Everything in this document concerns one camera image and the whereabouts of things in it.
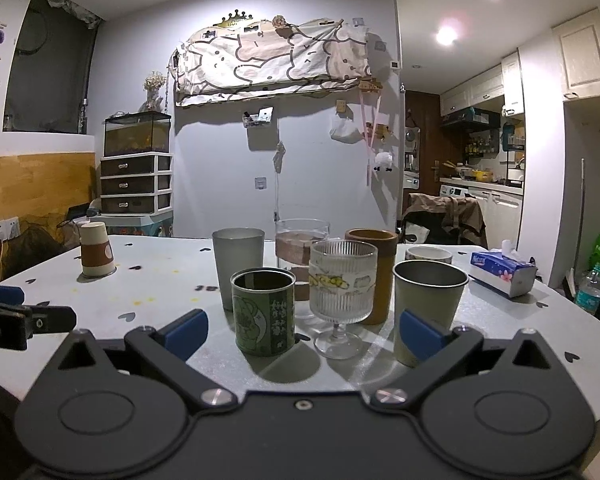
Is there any white hanging bag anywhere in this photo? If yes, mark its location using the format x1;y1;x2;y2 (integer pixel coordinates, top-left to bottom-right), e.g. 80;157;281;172
328;114;362;145

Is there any glass fish tank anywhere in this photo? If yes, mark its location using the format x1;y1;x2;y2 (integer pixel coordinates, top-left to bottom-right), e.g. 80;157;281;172
103;112;173;157

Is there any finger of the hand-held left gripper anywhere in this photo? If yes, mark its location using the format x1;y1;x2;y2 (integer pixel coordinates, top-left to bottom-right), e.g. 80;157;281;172
0;283;25;308
0;299;77;352

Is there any paper cup with brown sleeve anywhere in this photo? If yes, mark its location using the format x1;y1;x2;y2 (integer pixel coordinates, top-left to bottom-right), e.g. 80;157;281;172
79;221;117;279

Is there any white ceramic cup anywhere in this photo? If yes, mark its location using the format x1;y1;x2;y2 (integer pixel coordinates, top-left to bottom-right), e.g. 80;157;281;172
405;245;454;266

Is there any grey frosted cup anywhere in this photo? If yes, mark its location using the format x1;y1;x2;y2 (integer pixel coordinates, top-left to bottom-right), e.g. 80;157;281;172
212;227;266;312

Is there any white drawer unit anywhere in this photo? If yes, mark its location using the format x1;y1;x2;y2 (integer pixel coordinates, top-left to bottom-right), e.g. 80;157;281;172
99;152;174;215

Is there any gold crown decoration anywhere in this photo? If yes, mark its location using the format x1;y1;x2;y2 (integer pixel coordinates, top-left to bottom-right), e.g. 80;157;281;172
210;8;254;29

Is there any dark window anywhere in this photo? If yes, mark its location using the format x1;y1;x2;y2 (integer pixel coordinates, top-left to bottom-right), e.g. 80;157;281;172
2;0;104;135

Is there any brown bamboo cup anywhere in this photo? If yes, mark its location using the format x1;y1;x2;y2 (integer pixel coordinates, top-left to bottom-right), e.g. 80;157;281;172
344;228;399;326

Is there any white wall socket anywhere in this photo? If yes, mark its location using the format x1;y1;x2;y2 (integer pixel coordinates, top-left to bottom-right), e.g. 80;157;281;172
0;216;21;244

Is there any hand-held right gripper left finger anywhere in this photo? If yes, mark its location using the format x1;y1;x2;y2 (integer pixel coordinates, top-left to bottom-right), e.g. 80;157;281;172
56;308;235;407

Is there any brown wooden door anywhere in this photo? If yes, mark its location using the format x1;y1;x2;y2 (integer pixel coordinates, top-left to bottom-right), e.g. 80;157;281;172
404;90;442;197

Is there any dark cloth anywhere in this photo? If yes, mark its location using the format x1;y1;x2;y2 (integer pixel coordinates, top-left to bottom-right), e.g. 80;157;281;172
1;225;67;282

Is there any ribbed stemmed glass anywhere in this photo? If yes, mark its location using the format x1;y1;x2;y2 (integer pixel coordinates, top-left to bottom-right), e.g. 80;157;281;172
308;239;379;360

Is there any chair with brown jacket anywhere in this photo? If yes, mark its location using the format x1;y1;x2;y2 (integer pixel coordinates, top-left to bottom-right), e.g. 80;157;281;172
399;192;489;247

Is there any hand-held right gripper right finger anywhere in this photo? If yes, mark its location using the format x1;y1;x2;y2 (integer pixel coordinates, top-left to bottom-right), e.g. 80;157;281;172
370;309;565;407

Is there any white mop pole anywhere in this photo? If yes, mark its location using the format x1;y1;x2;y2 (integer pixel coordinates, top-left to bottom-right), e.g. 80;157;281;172
564;158;587;288

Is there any green printed tin cup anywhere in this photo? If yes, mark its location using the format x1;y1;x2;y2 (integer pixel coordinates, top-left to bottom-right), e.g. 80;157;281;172
230;267;297;357

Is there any blue tissue pack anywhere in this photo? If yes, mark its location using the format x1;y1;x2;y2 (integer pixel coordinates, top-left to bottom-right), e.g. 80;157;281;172
467;239;539;299

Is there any clear glass with brown band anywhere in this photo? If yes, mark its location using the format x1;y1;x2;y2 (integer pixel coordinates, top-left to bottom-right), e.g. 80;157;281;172
274;218;331;319

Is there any printed blanket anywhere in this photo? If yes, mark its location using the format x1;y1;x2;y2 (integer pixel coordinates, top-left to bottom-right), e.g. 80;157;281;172
172;17;372;108

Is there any dried flower bunch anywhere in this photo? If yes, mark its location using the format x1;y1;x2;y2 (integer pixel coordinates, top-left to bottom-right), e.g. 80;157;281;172
143;69;167;112

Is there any white wall cabinet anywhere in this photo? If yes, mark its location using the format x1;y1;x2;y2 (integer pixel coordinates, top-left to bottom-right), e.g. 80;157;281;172
551;6;600;102

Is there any plastic water bottle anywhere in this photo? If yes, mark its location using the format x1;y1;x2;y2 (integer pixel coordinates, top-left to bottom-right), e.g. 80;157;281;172
574;262;600;316

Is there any kitchen range hood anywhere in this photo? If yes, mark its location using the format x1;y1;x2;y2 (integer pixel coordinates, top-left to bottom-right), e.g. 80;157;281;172
440;107;502;132

